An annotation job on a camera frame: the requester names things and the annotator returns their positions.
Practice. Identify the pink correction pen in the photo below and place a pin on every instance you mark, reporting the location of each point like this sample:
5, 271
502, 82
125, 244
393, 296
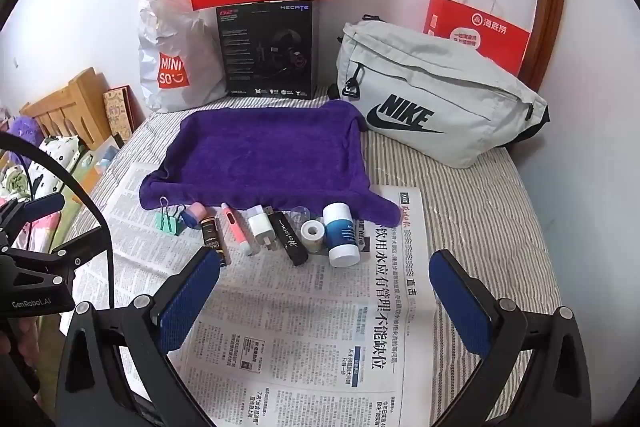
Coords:
235, 227

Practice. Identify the white plastic shopping bag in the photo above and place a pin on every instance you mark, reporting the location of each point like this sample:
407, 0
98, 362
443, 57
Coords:
170, 37

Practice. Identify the black and gold lipstick tube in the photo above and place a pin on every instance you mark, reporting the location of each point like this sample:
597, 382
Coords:
214, 237

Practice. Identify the clear suction cup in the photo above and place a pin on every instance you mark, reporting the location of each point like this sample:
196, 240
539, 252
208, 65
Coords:
302, 213

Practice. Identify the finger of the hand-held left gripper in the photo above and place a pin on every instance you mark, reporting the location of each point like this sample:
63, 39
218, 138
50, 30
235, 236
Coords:
45, 205
75, 257

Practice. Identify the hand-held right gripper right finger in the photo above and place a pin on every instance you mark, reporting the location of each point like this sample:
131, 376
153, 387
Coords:
460, 302

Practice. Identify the white spotted pillow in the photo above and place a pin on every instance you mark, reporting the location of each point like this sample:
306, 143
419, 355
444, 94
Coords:
57, 154

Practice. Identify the wooden headboard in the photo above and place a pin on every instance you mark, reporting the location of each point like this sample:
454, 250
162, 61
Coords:
75, 107

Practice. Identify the black headphone box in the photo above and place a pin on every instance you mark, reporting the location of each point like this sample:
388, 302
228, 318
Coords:
250, 57

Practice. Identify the brown patterned book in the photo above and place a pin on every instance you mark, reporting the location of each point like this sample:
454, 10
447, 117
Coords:
117, 109

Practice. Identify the grey waist bag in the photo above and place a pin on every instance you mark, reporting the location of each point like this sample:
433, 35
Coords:
450, 77

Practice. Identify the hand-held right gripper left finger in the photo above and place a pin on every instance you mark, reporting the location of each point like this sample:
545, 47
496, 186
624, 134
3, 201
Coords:
192, 289

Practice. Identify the purple plush toy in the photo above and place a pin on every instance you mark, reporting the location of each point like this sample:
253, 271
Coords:
25, 129

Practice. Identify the white and blue bottle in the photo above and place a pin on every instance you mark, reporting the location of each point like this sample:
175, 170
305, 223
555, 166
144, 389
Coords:
340, 232

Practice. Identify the black stick with white script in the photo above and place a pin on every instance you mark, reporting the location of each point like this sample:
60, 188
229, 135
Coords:
290, 239

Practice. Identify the pink and blue eraser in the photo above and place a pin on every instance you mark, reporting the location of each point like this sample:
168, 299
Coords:
192, 216

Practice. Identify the purple towel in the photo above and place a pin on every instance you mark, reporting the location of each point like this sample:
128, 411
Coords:
260, 152

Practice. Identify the green binder clip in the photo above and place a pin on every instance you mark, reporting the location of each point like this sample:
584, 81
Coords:
170, 223

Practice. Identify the grey white cylinder roll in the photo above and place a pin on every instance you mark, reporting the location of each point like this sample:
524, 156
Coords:
260, 224

